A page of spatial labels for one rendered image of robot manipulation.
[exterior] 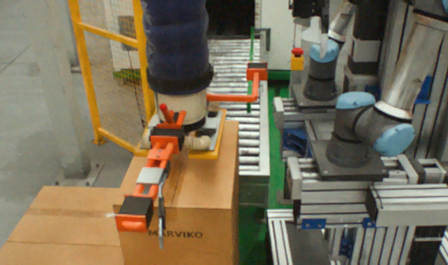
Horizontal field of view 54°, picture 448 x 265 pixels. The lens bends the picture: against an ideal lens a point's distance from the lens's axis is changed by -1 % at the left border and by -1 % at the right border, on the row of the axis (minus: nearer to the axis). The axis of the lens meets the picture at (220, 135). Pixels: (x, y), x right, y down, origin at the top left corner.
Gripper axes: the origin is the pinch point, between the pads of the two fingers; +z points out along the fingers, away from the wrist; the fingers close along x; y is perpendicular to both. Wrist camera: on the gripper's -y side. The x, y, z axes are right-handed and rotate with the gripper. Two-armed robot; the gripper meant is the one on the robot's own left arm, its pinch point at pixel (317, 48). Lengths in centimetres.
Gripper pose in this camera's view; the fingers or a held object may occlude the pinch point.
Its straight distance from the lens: 110.2
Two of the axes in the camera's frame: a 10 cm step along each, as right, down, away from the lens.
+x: 0.0, 5.1, -8.6
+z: 0.2, 8.6, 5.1
